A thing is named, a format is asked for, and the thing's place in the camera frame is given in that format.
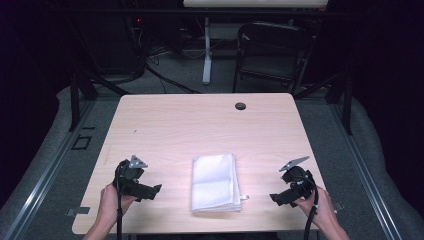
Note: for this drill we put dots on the black computer tower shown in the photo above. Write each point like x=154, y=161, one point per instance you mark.
x=113, y=43

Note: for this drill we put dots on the grey table edge tab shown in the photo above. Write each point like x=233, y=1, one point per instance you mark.
x=78, y=211

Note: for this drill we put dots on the person's right hand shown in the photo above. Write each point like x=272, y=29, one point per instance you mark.
x=318, y=210

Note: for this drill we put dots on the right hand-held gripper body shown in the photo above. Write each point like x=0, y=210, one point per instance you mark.
x=298, y=181

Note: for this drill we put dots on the white desk leg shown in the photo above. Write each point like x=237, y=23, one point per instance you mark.
x=207, y=56

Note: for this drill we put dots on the black folding chair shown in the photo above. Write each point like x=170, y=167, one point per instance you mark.
x=273, y=50

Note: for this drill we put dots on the metal floor rail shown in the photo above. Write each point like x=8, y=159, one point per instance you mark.
x=43, y=173
x=366, y=173

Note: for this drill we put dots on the black frame post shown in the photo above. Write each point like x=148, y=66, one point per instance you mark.
x=74, y=103
x=347, y=106

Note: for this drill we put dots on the person's left hand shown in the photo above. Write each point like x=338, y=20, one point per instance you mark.
x=111, y=205

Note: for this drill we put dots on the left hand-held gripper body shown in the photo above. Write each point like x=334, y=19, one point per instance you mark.
x=128, y=176

